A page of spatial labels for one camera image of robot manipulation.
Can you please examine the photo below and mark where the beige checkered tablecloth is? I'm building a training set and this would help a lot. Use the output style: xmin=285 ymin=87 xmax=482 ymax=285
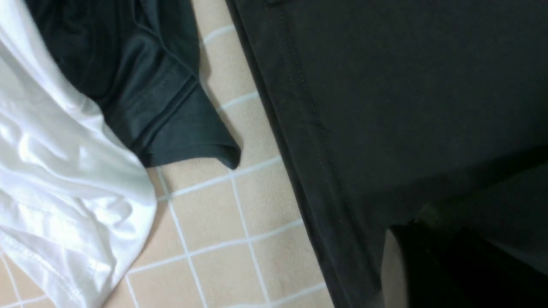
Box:
xmin=1 ymin=0 xmax=333 ymax=308

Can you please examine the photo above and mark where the white crumpled shirt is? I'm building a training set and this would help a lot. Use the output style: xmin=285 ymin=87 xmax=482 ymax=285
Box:
xmin=0 ymin=0 xmax=157 ymax=308

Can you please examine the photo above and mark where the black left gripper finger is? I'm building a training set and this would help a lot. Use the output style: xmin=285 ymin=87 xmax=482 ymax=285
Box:
xmin=381 ymin=223 xmax=548 ymax=308

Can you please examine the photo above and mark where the dark green crumpled shirt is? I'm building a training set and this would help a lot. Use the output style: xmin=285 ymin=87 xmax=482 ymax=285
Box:
xmin=25 ymin=0 xmax=241 ymax=169

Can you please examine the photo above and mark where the dark gray long-sleeved shirt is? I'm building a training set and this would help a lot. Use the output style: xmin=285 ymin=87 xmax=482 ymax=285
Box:
xmin=227 ymin=0 xmax=547 ymax=308

